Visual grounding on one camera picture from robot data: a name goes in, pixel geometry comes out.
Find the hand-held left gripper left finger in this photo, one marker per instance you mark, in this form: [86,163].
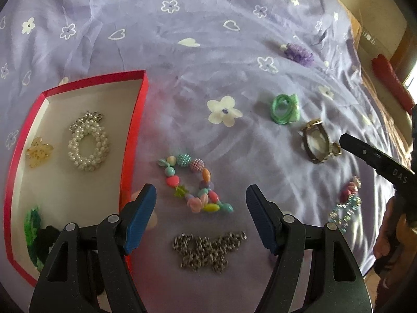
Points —
[140,221]

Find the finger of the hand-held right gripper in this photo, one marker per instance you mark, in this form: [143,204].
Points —
[358,148]

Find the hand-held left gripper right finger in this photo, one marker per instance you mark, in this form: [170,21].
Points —
[262,221]

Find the gold bangle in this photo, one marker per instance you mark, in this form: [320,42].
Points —
[317,141]

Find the red cardboard box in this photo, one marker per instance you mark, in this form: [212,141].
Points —
[97,111]

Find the person's right hand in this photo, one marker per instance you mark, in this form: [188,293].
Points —
[387,231]

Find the red plastic object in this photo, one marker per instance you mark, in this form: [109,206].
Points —
[392,81]

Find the green knitted hair accessory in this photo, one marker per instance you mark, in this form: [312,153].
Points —
[32,231]

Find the purple beaded hair clip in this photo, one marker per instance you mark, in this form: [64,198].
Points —
[298,53]

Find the yellow butterfly hair clip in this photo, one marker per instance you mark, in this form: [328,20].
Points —
[38,151]

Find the brown cardboard box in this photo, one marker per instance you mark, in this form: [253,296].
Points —
[374,13]

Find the purple floral bedsheet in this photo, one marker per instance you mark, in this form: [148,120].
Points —
[202,71]

